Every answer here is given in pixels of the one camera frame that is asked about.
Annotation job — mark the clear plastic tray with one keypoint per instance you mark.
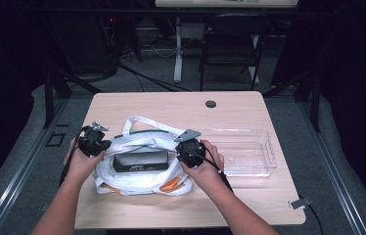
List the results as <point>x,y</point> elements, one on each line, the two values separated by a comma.
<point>249,153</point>

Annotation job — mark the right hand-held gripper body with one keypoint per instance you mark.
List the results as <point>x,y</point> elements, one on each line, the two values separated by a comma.
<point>191,151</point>

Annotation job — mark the long black box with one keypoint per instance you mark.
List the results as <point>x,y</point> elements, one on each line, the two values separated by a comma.
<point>140,161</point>

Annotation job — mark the light desk with white legs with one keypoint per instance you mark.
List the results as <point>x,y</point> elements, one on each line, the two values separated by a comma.
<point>178,49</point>

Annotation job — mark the aluminium floor rail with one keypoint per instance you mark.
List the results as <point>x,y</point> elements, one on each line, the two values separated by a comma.
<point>18,166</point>
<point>337,173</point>

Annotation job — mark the dark equipment cabinet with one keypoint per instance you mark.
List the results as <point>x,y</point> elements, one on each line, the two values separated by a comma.
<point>86,42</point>

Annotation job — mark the person's right hand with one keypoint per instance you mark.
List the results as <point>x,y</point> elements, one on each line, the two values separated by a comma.
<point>207,173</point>

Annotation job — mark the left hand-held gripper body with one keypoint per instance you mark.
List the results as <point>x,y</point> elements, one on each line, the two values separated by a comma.
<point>93,143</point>

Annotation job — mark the black metal stand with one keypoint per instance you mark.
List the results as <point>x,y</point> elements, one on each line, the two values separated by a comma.
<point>316,101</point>
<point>49,98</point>

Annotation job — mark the black folding chair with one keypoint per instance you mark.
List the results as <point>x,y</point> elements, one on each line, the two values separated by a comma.
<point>233,42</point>

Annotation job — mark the round grey table grommet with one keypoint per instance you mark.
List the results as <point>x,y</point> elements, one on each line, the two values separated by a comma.
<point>210,104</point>

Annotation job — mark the person's left hand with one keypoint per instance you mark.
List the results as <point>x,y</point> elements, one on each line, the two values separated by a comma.
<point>81,166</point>

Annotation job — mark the white patterned tote bag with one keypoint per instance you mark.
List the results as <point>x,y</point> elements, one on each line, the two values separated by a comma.
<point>138,181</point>

